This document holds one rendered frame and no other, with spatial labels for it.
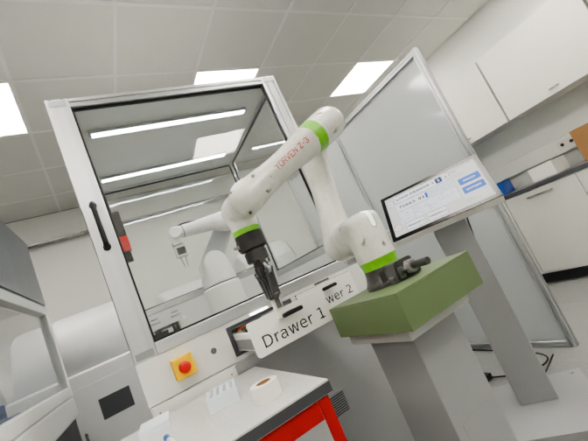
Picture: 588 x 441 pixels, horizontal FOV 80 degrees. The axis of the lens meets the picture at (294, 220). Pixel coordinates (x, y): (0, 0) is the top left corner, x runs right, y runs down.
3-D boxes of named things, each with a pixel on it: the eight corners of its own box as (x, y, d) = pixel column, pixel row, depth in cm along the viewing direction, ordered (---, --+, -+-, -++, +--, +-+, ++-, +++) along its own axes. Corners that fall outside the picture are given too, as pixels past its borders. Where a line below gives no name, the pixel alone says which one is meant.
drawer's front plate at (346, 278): (359, 293, 158) (349, 270, 160) (307, 320, 145) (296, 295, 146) (357, 293, 160) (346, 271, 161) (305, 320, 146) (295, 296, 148)
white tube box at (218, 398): (241, 399, 94) (235, 385, 95) (210, 415, 92) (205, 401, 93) (238, 389, 106) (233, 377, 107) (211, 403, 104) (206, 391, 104)
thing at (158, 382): (373, 290, 164) (360, 261, 166) (149, 409, 116) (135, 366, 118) (295, 309, 246) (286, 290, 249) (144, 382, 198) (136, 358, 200)
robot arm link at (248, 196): (311, 161, 126) (290, 139, 125) (325, 145, 116) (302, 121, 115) (243, 227, 109) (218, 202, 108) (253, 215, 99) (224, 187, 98)
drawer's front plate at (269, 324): (334, 318, 120) (321, 288, 121) (260, 359, 106) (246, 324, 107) (332, 318, 121) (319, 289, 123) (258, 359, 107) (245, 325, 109)
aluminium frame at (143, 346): (360, 261, 166) (273, 74, 181) (135, 366, 118) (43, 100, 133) (286, 290, 249) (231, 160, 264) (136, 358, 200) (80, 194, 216)
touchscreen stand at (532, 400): (626, 433, 128) (491, 185, 143) (498, 453, 146) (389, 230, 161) (582, 374, 173) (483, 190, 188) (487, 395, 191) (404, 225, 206)
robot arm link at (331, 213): (352, 260, 139) (312, 141, 150) (374, 250, 124) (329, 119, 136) (324, 268, 133) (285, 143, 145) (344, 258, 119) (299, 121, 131)
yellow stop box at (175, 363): (199, 371, 120) (191, 351, 121) (178, 382, 117) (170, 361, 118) (196, 370, 125) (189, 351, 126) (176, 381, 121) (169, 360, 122)
